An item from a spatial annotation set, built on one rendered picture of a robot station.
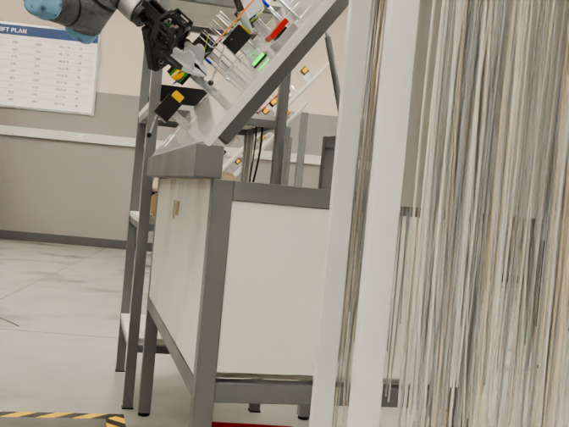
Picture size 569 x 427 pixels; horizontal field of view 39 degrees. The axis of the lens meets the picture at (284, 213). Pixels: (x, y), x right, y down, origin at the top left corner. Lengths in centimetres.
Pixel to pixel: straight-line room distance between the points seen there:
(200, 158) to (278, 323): 37
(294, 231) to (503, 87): 84
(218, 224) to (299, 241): 17
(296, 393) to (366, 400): 80
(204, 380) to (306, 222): 37
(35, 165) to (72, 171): 41
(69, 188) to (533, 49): 874
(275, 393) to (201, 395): 15
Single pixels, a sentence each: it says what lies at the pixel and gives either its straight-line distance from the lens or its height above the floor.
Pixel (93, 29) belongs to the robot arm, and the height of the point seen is 113.
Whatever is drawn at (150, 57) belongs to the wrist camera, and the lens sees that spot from 196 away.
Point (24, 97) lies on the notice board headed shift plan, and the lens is 962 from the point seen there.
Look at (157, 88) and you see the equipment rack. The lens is 282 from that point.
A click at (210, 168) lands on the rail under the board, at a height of 82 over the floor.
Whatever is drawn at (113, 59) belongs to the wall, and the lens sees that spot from 954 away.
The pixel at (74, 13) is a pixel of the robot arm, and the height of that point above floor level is 114.
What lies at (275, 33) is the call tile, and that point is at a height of 110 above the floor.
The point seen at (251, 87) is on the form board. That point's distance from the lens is 160.
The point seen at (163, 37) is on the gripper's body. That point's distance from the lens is 190.
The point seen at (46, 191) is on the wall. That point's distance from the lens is 954.
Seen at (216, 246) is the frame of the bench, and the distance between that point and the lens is 159.
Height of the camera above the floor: 78
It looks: 1 degrees down
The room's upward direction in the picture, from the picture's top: 5 degrees clockwise
